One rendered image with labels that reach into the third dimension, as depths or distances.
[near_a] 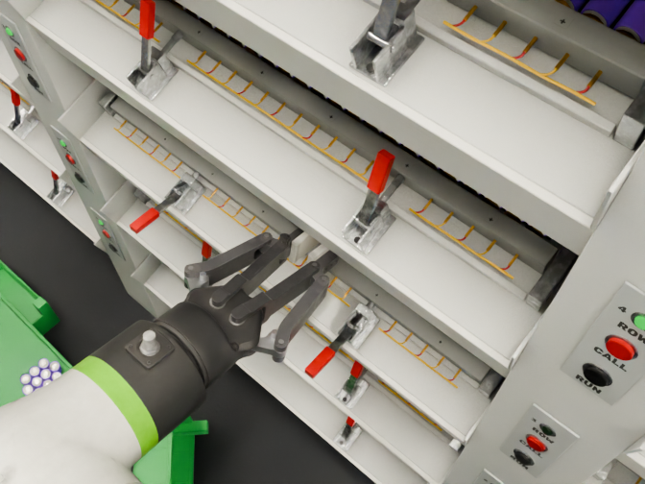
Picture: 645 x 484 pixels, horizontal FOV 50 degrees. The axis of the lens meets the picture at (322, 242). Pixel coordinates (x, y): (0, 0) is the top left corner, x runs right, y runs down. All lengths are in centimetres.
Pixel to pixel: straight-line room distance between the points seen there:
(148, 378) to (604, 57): 39
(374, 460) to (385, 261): 58
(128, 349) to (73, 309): 88
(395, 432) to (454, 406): 20
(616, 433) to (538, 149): 23
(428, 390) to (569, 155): 39
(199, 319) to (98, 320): 84
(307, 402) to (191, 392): 56
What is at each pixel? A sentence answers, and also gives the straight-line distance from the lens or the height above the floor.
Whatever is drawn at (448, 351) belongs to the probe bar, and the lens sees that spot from 72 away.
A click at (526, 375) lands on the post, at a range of 55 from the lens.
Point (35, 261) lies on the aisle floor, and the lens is 155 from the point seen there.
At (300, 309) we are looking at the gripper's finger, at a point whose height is 65.
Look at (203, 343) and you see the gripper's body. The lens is 60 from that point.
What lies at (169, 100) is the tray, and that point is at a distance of 70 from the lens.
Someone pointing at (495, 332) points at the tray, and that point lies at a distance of 56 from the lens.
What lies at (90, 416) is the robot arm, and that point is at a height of 73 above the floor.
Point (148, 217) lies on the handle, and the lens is 83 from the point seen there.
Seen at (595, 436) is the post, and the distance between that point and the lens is 56.
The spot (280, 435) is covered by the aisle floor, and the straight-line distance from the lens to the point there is 129.
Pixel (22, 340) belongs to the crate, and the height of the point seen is 6.
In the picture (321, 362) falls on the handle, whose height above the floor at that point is 57.
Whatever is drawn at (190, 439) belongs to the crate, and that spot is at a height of 0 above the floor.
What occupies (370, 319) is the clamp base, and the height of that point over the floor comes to 56.
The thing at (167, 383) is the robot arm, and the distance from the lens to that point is 58.
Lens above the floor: 123
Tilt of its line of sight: 58 degrees down
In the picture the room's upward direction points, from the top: straight up
